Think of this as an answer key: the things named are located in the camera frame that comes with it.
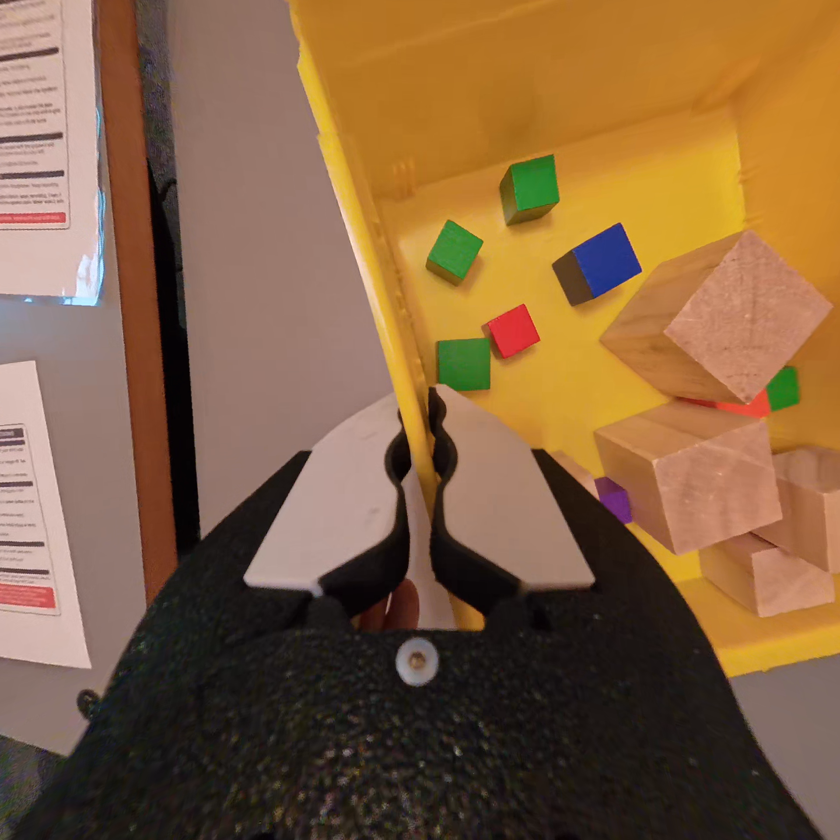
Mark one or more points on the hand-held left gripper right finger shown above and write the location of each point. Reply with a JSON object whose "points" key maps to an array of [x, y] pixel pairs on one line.
{"points": [[508, 518]]}

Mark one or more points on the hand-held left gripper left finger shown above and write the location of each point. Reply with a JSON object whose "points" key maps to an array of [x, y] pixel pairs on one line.
{"points": [[328, 505]]}

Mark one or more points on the small purple cube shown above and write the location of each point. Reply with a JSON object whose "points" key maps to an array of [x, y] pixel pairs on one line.
{"points": [[615, 500]]}

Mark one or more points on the small green cube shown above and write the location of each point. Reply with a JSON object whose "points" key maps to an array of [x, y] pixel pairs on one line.
{"points": [[463, 364], [528, 187], [453, 253], [782, 388]]}

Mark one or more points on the small red cube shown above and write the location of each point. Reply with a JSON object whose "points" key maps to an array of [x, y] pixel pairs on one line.
{"points": [[513, 331]]}

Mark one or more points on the large wooden cube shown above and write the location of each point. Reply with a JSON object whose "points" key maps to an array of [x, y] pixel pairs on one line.
{"points": [[810, 499], [761, 577], [695, 472], [715, 315]]}

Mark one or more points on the orange cube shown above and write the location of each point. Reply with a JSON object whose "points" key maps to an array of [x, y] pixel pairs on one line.
{"points": [[738, 407]]}

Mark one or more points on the blue cube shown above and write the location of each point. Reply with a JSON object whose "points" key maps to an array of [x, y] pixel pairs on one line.
{"points": [[607, 262]]}

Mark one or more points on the yellow plastic box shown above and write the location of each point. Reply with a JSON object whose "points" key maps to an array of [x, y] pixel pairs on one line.
{"points": [[590, 98]]}

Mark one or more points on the printed paper sheet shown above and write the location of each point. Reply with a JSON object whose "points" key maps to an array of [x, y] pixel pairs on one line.
{"points": [[39, 131], [33, 512]]}

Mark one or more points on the brown wooden table edge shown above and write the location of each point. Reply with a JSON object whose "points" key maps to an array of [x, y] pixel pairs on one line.
{"points": [[128, 262]]}

